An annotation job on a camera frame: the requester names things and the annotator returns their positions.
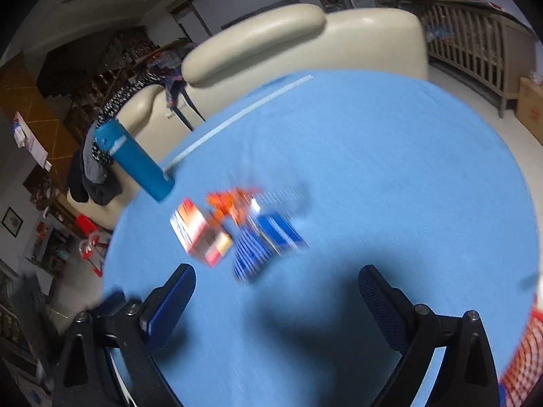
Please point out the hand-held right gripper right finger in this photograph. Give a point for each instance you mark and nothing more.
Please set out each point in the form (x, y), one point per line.
(382, 305)

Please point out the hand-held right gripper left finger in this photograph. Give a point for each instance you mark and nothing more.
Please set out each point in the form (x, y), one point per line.
(169, 305)

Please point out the red mesh bag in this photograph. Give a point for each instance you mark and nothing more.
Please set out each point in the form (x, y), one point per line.
(526, 360)

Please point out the red and white carton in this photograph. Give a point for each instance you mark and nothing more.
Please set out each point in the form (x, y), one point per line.
(199, 233)

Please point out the blue toothpaste box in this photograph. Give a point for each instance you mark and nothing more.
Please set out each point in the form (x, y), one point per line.
(282, 233)
(252, 254)

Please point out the red plastic stool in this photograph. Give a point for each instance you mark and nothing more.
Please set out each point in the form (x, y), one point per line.
(91, 241)

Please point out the clear plastic bag orange print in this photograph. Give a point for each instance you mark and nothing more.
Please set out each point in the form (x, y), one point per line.
(231, 205)

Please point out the dark grey clothing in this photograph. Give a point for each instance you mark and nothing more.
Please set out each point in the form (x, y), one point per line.
(95, 182)

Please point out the blue tablecloth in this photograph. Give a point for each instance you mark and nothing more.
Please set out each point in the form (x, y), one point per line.
(360, 157)

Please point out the blue water bottle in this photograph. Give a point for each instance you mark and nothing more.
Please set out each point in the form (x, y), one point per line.
(135, 157)

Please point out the long white plastic rod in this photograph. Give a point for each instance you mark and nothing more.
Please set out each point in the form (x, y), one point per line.
(237, 116)

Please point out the black white dotted cloth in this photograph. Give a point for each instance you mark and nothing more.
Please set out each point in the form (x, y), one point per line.
(123, 97)

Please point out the dark wooden bottle shelf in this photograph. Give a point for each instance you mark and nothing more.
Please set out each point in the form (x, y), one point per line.
(106, 68)

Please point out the brown cardboard box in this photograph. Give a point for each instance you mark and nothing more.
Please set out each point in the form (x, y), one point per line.
(532, 106)

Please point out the wooden baby crib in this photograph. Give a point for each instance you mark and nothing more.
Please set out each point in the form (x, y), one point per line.
(466, 59)

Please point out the cream leather sofa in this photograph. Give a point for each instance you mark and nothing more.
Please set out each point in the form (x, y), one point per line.
(373, 38)

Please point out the framed wall picture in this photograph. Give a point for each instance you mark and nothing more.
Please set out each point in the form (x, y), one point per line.
(12, 221)

